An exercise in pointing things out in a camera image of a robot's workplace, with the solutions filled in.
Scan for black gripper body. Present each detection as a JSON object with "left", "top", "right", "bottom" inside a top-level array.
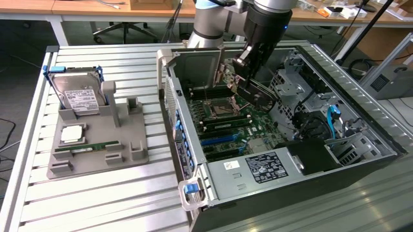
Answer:
[{"left": 243, "top": 6, "right": 292, "bottom": 75}]

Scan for graphics card with metal bracket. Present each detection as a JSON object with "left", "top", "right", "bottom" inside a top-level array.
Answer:
[{"left": 212, "top": 45, "right": 279, "bottom": 114}]

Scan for silver socket cover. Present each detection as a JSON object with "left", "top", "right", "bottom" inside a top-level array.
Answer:
[{"left": 228, "top": 91, "right": 255, "bottom": 113}]

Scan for silver locking lever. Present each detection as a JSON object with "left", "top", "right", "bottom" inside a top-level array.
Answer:
[{"left": 201, "top": 81, "right": 209, "bottom": 107}]

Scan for silver metal drive cage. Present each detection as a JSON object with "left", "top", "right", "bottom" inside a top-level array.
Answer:
[{"left": 270, "top": 51, "right": 339, "bottom": 115}]

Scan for CPU socket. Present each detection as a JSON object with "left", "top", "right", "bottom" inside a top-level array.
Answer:
[{"left": 207, "top": 98, "right": 239, "bottom": 119}]

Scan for green motherboard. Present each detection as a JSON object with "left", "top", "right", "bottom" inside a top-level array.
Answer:
[{"left": 185, "top": 83, "right": 282, "bottom": 163}]

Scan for white box with black tray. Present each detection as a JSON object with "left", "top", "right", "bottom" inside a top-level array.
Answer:
[{"left": 323, "top": 6, "right": 344, "bottom": 18}]

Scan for small white box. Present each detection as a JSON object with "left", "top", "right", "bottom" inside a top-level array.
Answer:
[{"left": 340, "top": 8, "right": 367, "bottom": 20}]

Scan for long black expansion slot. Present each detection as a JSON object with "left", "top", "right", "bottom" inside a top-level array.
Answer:
[
  {"left": 203, "top": 147, "right": 242, "bottom": 158},
  {"left": 205, "top": 152, "right": 243, "bottom": 162},
  {"left": 197, "top": 130, "right": 234, "bottom": 140}
]

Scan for blue card retainer clips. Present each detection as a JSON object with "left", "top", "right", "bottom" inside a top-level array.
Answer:
[{"left": 172, "top": 109, "right": 195, "bottom": 171}]

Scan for blue expansion slot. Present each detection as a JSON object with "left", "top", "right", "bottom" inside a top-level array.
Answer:
[{"left": 200, "top": 135, "right": 236, "bottom": 146}]

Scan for silver chipset heat sink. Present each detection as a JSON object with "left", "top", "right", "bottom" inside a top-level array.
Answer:
[{"left": 248, "top": 139, "right": 272, "bottom": 152}]

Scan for black oval device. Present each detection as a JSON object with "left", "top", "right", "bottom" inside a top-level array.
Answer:
[{"left": 356, "top": 1, "right": 377, "bottom": 13}]

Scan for black tripod pole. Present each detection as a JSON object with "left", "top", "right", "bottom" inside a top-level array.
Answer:
[{"left": 334, "top": 0, "right": 395, "bottom": 62}]

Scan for black office chair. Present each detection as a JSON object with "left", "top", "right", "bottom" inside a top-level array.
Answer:
[{"left": 92, "top": 21, "right": 159, "bottom": 44}]

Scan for grey computer tower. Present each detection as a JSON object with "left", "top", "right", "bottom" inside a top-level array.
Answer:
[{"left": 367, "top": 64, "right": 413, "bottom": 101}]

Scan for grey power supply unit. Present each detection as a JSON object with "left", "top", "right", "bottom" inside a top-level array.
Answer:
[{"left": 205, "top": 146, "right": 306, "bottom": 202}]

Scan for hard disk with blue carrier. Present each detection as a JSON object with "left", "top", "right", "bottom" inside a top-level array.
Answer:
[{"left": 41, "top": 65, "right": 107, "bottom": 112}]

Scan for green RAM stick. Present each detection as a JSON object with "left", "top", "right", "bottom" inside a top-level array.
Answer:
[{"left": 54, "top": 142, "right": 119, "bottom": 153}]

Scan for black open PC case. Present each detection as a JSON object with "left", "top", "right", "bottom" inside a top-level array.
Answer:
[{"left": 156, "top": 44, "right": 407, "bottom": 232}]

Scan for silver CPU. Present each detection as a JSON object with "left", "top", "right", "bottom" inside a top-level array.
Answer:
[{"left": 60, "top": 125, "right": 85, "bottom": 142}]

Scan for grey parts rack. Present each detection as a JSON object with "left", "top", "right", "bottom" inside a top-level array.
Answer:
[{"left": 46, "top": 81, "right": 151, "bottom": 180}]

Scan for wooden desk with white frame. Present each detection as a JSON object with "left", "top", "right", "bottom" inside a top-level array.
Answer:
[
  {"left": 283, "top": 0, "right": 413, "bottom": 62},
  {"left": 0, "top": 0, "right": 197, "bottom": 46}
]

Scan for hanging arm cable bundle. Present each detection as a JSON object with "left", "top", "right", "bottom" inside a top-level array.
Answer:
[{"left": 160, "top": 0, "right": 183, "bottom": 44}]

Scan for black power cable bundle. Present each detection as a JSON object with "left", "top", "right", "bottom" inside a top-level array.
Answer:
[{"left": 291, "top": 113, "right": 336, "bottom": 142}]

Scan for blue disk wire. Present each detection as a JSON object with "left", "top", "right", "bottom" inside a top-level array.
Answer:
[{"left": 324, "top": 104, "right": 343, "bottom": 140}]

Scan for black plastic air duct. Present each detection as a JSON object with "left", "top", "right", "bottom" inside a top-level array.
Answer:
[{"left": 274, "top": 138, "right": 343, "bottom": 176}]

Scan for silver disk bay bracket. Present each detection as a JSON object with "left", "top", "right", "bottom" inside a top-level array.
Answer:
[{"left": 323, "top": 132, "right": 383, "bottom": 168}]

